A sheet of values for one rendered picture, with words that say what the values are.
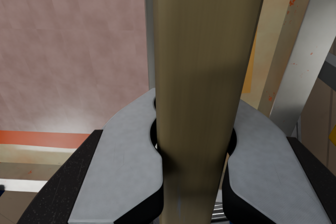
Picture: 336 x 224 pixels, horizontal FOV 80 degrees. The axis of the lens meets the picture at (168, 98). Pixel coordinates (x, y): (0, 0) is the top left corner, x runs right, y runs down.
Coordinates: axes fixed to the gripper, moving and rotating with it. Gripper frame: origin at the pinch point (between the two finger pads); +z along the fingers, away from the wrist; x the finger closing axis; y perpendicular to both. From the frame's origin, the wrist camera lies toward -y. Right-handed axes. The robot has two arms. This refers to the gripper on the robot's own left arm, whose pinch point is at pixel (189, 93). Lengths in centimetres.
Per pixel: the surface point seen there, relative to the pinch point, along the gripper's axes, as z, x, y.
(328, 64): 29.7, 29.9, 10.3
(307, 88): 10.3, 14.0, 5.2
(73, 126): 13.8, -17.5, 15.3
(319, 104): 109, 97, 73
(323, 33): 10.3, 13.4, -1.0
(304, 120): 109, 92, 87
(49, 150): 13.9, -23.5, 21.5
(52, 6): 13.8, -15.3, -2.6
